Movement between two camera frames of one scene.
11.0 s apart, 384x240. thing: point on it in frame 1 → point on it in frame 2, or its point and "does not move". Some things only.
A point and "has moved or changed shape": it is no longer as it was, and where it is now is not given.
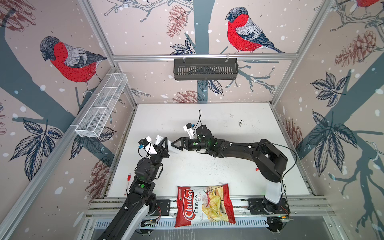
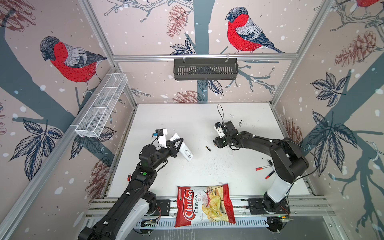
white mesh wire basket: [103, 101] does not move
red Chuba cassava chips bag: [203, 205] does not move
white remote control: [171, 148] has moved or changed shape
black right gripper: [183, 143] → [218, 141]
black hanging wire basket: [205, 68] does not move
